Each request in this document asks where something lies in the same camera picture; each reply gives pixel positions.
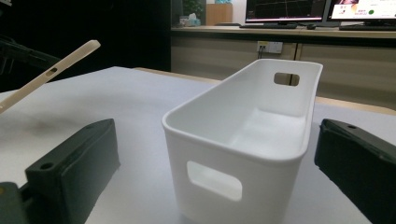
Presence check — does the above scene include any white table cover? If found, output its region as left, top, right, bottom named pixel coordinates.
left=0, top=65, right=396, bottom=224

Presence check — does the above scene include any green plant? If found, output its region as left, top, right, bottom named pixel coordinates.
left=181, top=0, right=204, bottom=17

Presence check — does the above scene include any black keyboard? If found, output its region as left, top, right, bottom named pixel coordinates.
left=338, top=24, right=396, bottom=32
left=239, top=23, right=299, bottom=30

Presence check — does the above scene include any white wall power outlet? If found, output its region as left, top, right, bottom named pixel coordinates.
left=256, top=40, right=284, bottom=55

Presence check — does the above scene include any computer monitor with dark screen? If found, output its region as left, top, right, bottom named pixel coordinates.
left=245, top=0, right=328, bottom=24

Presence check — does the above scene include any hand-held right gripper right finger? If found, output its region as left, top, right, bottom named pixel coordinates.
left=313, top=118, right=396, bottom=224

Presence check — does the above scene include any white plastic storage bin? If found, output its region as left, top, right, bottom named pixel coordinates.
left=162, top=58, right=324, bottom=224

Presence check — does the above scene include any tissue box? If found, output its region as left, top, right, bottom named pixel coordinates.
left=179, top=12, right=202, bottom=28

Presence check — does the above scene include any brown wooden box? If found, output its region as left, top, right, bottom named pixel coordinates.
left=205, top=3, right=233, bottom=27

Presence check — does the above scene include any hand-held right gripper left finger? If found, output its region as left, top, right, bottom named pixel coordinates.
left=24, top=118, right=121, bottom=224

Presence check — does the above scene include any wooden desk with panels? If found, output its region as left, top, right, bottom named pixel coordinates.
left=170, top=25, right=396, bottom=110

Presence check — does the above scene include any computer monitor with white screen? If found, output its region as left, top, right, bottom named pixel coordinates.
left=326, top=0, right=396, bottom=22

